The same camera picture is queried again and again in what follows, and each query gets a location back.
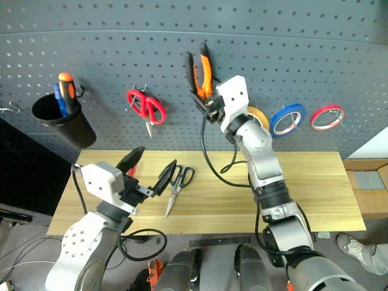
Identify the grey shoe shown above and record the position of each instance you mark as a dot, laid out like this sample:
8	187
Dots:
351	247

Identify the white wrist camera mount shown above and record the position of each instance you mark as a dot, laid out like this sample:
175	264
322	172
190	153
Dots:
101	182
235	97

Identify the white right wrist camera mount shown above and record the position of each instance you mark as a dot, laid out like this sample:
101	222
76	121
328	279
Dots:
235	97

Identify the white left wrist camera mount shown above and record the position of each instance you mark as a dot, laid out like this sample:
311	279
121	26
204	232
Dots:
101	182

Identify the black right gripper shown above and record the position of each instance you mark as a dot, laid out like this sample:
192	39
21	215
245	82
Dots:
216	109

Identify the grey metal pegboard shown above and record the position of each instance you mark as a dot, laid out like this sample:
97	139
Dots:
272	45

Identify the blue and black scissors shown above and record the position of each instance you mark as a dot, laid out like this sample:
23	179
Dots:
175	189

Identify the dark metal bar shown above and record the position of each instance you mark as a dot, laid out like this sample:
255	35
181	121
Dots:
219	241

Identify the orange and black pliers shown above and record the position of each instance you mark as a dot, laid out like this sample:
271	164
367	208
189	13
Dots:
206	72

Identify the cardboard box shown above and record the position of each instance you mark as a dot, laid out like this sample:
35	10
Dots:
371	200

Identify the small red object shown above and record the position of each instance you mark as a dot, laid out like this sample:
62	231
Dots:
132	171

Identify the orange object on floor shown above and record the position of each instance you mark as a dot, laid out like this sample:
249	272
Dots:
154	272

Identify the silver metal pegboard hook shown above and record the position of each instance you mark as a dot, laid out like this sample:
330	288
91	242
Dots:
12	107

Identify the red tape roll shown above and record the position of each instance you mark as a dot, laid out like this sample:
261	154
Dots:
325	108

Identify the white board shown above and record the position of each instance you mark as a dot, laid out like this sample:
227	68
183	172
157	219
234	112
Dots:
373	145

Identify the dark rounded shape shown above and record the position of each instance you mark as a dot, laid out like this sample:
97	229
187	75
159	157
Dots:
253	266
182	269

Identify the blue pen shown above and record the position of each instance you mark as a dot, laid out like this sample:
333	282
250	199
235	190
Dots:
59	97

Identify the yellow tape roll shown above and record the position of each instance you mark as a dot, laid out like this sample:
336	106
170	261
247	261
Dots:
262	117

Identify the orange and black screwdriver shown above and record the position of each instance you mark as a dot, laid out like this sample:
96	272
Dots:
68	91

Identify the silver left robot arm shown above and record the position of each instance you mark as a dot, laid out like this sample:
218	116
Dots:
78	248

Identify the grey trouser leg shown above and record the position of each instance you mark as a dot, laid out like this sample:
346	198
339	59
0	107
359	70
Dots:
377	257

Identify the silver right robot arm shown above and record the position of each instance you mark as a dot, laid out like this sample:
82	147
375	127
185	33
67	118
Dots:
263	163

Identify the blue tape roll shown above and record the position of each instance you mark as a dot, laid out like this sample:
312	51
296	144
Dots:
282	111

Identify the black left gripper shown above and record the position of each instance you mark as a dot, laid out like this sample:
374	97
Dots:
131	194

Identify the black plastic cup holder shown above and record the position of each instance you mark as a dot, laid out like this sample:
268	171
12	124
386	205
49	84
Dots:
75	130

